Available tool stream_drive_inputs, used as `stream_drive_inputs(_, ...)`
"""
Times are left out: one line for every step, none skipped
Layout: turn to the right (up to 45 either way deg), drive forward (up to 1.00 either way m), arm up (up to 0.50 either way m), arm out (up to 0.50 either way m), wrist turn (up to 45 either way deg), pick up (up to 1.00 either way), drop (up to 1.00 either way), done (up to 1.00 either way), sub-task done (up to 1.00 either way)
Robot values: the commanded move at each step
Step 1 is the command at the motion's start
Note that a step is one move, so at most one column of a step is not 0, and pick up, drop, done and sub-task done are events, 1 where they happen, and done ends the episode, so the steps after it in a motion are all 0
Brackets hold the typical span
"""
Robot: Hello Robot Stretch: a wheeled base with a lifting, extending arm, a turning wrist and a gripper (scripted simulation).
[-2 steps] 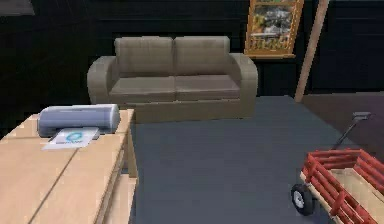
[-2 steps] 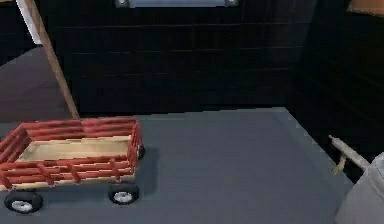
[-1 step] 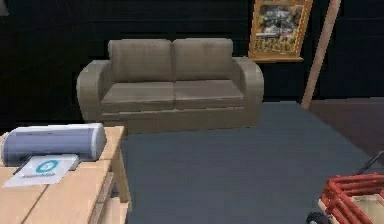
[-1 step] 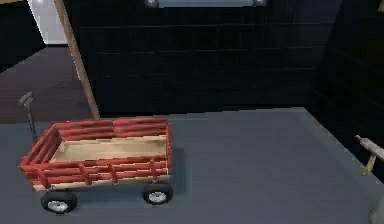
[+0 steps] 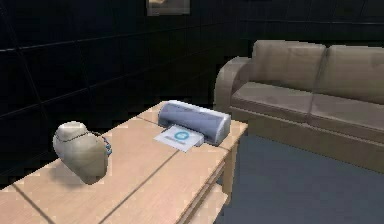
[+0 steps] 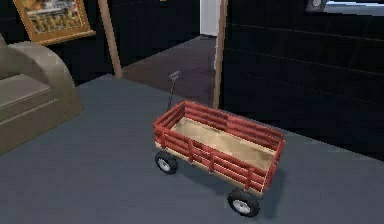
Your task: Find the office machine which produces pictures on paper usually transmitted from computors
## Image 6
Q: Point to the olive green armchair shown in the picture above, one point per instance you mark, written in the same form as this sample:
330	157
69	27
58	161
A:
26	96

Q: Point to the grey wall fixture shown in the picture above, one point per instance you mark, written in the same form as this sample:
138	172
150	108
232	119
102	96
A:
315	4

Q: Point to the gold framed wall picture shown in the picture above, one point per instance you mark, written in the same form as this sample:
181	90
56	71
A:
55	18

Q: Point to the red wooden toy wagon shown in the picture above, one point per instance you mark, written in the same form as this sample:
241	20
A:
226	143

